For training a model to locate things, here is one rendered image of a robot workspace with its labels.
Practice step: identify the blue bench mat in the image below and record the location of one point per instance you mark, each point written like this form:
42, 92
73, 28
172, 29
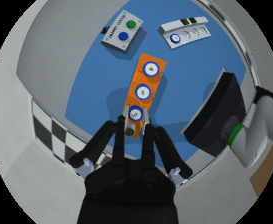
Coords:
101, 86

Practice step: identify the orange tube rack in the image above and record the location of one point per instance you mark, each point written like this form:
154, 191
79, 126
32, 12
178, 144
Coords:
140, 78

